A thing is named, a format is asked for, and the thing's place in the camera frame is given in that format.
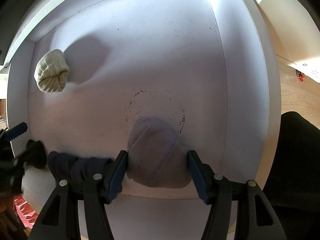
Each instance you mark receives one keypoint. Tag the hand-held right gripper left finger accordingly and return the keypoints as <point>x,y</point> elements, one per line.
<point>117,177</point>

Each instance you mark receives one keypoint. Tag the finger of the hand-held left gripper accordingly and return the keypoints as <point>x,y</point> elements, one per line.
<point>16,130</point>

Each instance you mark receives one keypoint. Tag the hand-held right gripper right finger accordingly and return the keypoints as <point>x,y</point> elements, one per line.
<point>197,177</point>

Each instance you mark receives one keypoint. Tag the black sock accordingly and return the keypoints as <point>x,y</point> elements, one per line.
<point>35,152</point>

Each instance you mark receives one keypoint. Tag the lavender sock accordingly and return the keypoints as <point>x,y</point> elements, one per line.
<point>155,155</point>

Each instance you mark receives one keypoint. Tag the navy sock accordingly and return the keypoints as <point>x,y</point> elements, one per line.
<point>75,165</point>

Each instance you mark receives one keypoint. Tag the cream sock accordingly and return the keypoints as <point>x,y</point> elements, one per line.
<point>51,71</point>

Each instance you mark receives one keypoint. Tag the red patterned cloth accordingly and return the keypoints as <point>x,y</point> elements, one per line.
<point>25,212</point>

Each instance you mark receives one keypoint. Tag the small red paper scrap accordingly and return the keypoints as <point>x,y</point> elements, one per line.
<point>301,77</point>

